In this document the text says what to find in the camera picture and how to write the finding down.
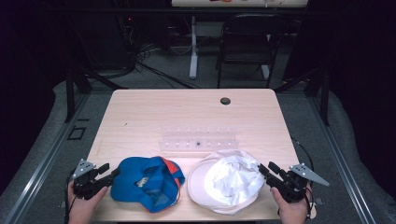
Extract right hand-held gripper cable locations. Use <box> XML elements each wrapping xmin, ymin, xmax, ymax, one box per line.
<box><xmin>290</xmin><ymin>136</ymin><xmax>316</xmax><ymax>220</ymax></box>

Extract black folding chair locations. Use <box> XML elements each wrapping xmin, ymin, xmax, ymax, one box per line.
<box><xmin>216</xmin><ymin>13</ymin><xmax>290</xmax><ymax>90</ymax></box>

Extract white cap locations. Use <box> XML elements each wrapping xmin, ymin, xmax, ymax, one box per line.
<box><xmin>187</xmin><ymin>148</ymin><xmax>266</xmax><ymax>217</ymax></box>

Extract black floor cables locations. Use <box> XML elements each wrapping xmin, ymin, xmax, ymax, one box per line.
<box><xmin>135</xmin><ymin>59</ymin><xmax>201</xmax><ymax>90</ymax></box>

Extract black metal frame post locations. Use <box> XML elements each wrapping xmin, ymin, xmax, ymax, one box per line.
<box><xmin>64</xmin><ymin>64</ymin><xmax>77</xmax><ymax>123</ymax></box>

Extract aluminium floor rail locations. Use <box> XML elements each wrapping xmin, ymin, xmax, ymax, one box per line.
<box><xmin>305</xmin><ymin>92</ymin><xmax>378</xmax><ymax>224</ymax></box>
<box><xmin>0</xmin><ymin>92</ymin><xmax>92</xmax><ymax>224</ymax></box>

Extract blue and orange cap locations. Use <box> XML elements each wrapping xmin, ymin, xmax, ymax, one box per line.
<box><xmin>110</xmin><ymin>155</ymin><xmax>187</xmax><ymax>215</ymax></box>

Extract left hand-held gripper cable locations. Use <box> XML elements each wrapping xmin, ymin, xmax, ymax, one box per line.
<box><xmin>63</xmin><ymin>169</ymin><xmax>79</xmax><ymax>224</ymax></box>

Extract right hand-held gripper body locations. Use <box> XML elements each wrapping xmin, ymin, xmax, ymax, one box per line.
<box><xmin>273</xmin><ymin>163</ymin><xmax>331</xmax><ymax>204</ymax></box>

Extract person's right hand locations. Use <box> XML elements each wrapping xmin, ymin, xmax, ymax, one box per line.
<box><xmin>270</xmin><ymin>183</ymin><xmax>314</xmax><ymax>224</ymax></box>

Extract person's left hand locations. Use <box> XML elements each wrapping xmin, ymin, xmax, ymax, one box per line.
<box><xmin>66</xmin><ymin>181</ymin><xmax>109</xmax><ymax>224</ymax></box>

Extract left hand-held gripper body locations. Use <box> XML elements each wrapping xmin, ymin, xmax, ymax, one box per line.
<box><xmin>70</xmin><ymin>158</ymin><xmax>108</xmax><ymax>201</ymax></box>

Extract hand-held gripper cable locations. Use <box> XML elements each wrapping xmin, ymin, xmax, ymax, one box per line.
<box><xmin>290</xmin><ymin>136</ymin><xmax>316</xmax><ymax>220</ymax></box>
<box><xmin>63</xmin><ymin>169</ymin><xmax>79</xmax><ymax>224</ymax></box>

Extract white desk leg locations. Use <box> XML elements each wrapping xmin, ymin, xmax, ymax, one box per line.
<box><xmin>189</xmin><ymin>15</ymin><xmax>199</xmax><ymax>80</ymax></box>

